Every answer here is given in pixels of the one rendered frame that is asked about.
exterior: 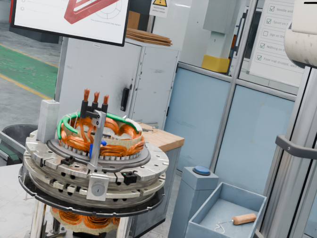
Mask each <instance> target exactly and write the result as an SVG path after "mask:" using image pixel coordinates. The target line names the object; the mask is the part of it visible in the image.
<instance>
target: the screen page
mask: <svg viewBox="0 0 317 238"><path fill-rule="evenodd" d="M68 1H69V0H17V7H16V16H15V25H18V26H26V27H31V28H37V29H42V30H48V31H53V32H58V33H64V34H71V35H77V36H82V37H88V38H93V39H98V40H104V41H109V42H115V43H122V39H123V33H124V26H125V17H126V11H127V4H128V0H119V1H117V2H115V3H113V4H111V5H109V6H107V7H105V8H103V9H101V10H99V11H97V12H95V13H93V14H91V15H90V16H88V17H86V18H84V19H82V20H80V21H78V22H76V23H74V24H70V23H69V22H67V21H66V20H65V19H64V14H65V11H66V9H67V4H68ZM93 1H95V0H90V1H88V2H86V3H85V4H83V5H81V6H79V7H77V8H75V9H74V11H77V10H79V9H80V8H82V7H84V6H86V5H88V4H90V3H92V2H93Z"/></svg>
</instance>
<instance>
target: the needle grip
mask: <svg viewBox="0 0 317 238"><path fill-rule="evenodd" d="M233 219H235V222H233V224H234V225H237V224H242V223H247V222H252V221H255V220H256V215H255V214H253V213H250V214H245V215H240V216H235V217H233V218H232V220H233Z"/></svg>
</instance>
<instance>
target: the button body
mask: <svg viewBox="0 0 317 238"><path fill-rule="evenodd" d="M193 168H194V167H184V169H183V173H182V177H181V182H180V186H179V190H178V194H177V198H176V203H175V208H174V212H173V216H172V220H171V224H170V229H169V233H168V237H167V238H185V234H186V231H187V227H188V223H189V221H190V219H191V218H192V217H193V216H194V215H195V213H196V212H197V211H198V210H199V209H200V208H201V206H202V205H203V204H204V203H205V201H206V200H207V199H208V198H209V197H210V195H211V194H212V193H213V192H214V190H215V189H216V188H217V184H218V180H219V177H218V176H217V175H215V174H214V173H212V172H211V171H210V172H211V175H210V176H202V175H198V174H196V173H194V172H193V171H192V169H193Z"/></svg>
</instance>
